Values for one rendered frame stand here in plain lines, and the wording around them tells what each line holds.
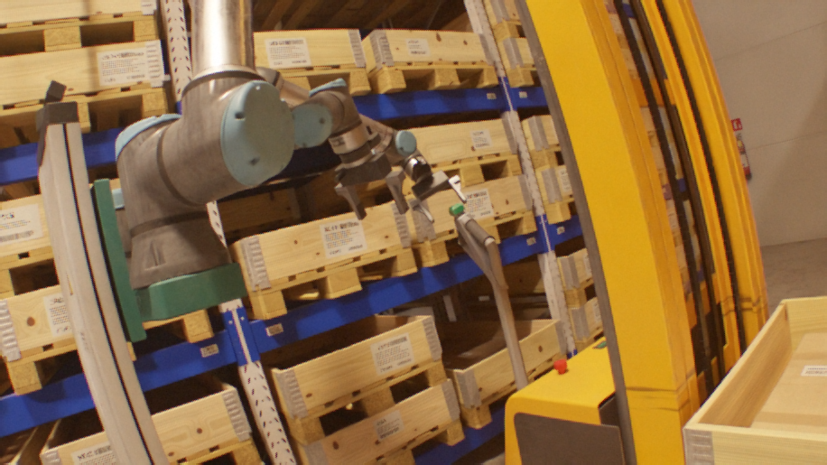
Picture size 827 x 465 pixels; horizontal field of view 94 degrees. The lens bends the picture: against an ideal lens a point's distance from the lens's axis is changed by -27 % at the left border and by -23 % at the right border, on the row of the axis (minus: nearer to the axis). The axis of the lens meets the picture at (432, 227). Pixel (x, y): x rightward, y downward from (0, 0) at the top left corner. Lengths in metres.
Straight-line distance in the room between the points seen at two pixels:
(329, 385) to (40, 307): 1.21
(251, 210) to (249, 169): 2.68
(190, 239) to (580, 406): 0.92
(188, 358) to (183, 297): 1.27
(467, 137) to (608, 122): 1.79
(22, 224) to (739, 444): 2.20
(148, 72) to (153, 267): 1.43
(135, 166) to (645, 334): 1.03
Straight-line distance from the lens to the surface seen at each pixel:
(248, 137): 0.72
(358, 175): 1.21
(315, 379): 2.15
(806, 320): 1.76
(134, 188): 0.87
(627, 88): 1.11
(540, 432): 1.38
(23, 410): 2.11
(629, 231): 1.05
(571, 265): 3.22
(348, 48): 2.52
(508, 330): 1.68
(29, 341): 2.00
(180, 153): 0.79
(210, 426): 2.06
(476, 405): 2.65
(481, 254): 1.61
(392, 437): 2.37
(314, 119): 1.03
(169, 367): 2.07
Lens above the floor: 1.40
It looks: 1 degrees down
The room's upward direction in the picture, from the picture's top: 15 degrees counter-clockwise
